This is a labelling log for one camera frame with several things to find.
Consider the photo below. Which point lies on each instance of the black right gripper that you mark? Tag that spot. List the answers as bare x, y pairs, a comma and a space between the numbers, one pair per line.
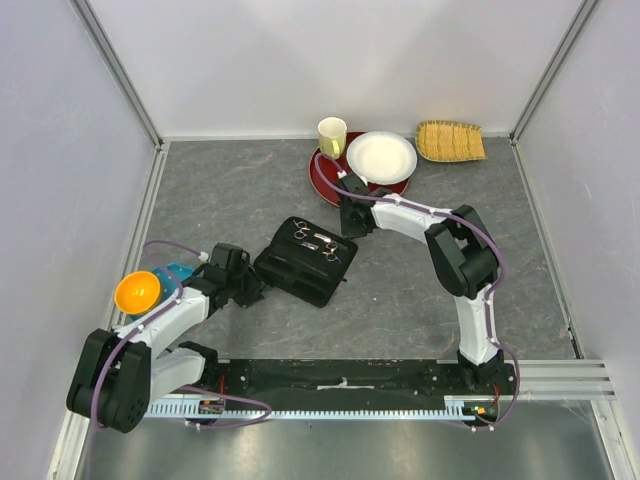
348, 232

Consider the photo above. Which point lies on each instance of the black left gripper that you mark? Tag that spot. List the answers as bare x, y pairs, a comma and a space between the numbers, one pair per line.
256, 285

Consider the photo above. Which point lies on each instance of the silver thinning scissors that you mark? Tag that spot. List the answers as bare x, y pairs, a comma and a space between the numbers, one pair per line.
330, 252

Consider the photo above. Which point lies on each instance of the black zip tool case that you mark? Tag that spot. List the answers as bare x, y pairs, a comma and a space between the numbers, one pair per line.
293, 261

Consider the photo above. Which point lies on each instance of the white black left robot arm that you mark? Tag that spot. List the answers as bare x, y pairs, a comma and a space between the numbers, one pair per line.
121, 372

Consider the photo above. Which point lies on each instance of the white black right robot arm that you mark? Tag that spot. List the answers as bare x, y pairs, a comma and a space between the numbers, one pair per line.
464, 256

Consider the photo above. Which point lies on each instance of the red round lacquer tray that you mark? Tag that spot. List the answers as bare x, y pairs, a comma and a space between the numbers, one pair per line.
328, 174

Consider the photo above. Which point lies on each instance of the blue dotted plate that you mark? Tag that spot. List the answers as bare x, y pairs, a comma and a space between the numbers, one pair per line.
169, 276

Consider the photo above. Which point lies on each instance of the white paper plate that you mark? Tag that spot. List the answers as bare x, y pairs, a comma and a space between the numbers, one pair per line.
381, 157

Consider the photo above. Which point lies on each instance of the orange plastic bowl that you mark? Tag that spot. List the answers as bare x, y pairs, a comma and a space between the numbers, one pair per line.
138, 293

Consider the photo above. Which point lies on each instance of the pale yellow ceramic mug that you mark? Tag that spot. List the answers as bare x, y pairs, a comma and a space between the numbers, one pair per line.
332, 133

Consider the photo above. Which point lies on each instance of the yellow woven bamboo tray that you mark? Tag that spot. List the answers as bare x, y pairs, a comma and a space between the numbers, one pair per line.
443, 141

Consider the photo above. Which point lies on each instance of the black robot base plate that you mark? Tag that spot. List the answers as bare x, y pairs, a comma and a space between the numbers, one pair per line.
341, 384

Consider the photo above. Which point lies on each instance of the slotted grey cable duct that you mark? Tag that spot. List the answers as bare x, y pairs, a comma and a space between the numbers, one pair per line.
196, 407

